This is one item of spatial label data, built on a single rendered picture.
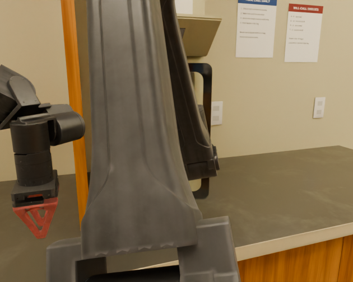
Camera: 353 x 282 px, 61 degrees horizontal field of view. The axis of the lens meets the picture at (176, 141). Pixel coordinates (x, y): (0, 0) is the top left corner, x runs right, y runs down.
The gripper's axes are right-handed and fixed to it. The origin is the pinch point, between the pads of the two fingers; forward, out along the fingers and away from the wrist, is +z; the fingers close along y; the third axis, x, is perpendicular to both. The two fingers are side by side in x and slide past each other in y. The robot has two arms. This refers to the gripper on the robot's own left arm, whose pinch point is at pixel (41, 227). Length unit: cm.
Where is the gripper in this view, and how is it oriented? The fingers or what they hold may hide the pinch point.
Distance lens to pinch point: 61.8
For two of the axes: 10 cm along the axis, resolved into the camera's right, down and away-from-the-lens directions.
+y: -3.2, -2.3, 9.2
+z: 0.0, 9.7, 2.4
